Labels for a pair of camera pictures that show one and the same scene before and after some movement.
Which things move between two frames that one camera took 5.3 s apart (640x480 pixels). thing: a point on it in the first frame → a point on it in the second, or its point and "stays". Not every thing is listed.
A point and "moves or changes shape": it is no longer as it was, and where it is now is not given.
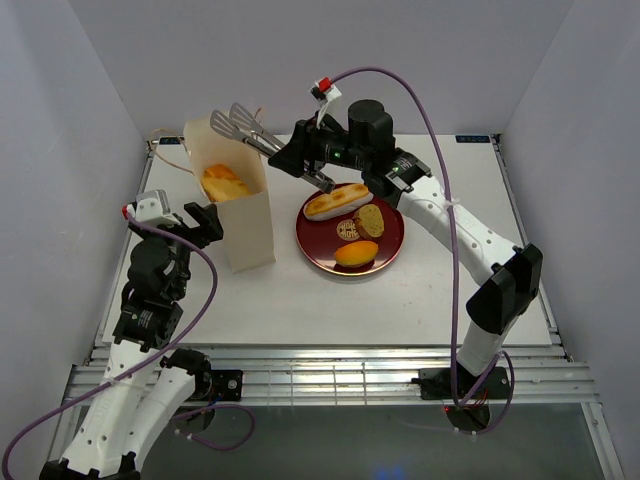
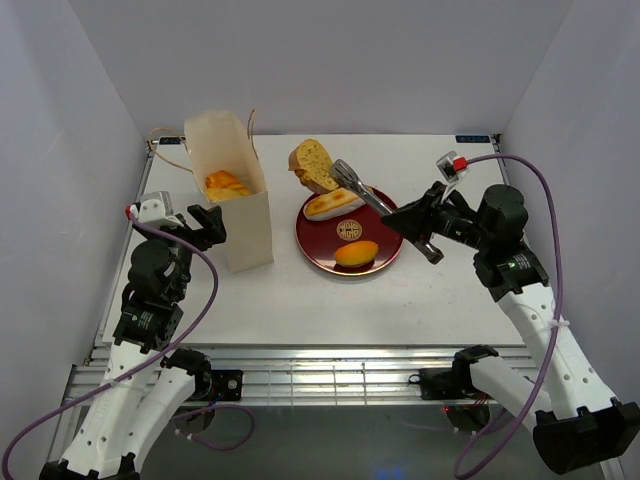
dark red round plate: (318, 240) stays
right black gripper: (302, 146) → (418, 219)
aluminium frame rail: (366, 374) stays
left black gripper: (210, 228) stays
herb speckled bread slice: (369, 221) moves or changes shape
